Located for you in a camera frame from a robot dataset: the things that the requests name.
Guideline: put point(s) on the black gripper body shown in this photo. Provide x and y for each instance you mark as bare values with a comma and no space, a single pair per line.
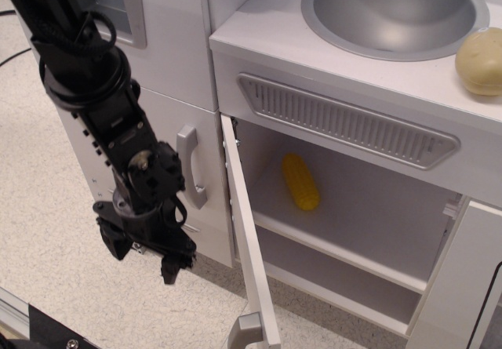
154,230

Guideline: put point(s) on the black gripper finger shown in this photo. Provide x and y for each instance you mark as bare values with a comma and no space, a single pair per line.
171,265
115,240

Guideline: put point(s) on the white cabinet door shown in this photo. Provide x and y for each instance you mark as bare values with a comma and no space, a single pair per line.
249,253
465,293

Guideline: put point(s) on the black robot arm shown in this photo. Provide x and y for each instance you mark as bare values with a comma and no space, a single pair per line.
87,75

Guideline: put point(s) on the white toy kitchen cabinet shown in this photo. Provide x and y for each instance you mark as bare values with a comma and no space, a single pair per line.
378,237

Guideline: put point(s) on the yellow toy corn cob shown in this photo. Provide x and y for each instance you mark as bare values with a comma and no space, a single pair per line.
300,182

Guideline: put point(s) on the grey vent grille panel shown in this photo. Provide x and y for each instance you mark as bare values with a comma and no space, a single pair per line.
383,135

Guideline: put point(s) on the grey recessed dispenser panel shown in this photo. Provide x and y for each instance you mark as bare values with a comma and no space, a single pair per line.
128,19

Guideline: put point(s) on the silver sink bowl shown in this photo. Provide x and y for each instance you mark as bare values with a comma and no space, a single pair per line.
396,30

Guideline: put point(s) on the beige toy potato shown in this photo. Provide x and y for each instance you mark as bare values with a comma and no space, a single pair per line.
478,62

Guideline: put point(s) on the grey fridge door handle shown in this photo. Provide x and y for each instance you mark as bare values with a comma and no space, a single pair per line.
186,144

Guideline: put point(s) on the grey cabinet door handle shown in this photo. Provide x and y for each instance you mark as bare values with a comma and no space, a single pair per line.
247,329

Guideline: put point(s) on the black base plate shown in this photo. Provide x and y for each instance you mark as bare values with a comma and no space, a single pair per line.
42,331

